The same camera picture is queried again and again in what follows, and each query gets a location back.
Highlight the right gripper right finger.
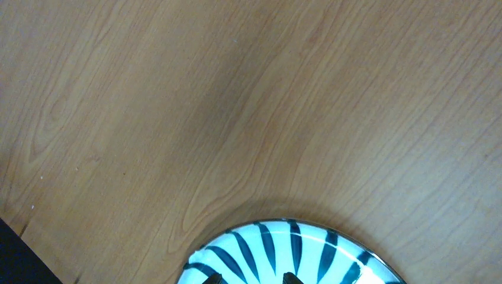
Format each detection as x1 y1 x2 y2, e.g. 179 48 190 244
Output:
282 272 303 284

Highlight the white black striped plate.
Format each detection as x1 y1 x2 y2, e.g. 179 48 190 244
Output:
178 218 405 283

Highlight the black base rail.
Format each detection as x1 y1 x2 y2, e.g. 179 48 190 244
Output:
1 221 61 284

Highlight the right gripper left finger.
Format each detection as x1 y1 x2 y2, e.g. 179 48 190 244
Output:
204 273 226 284

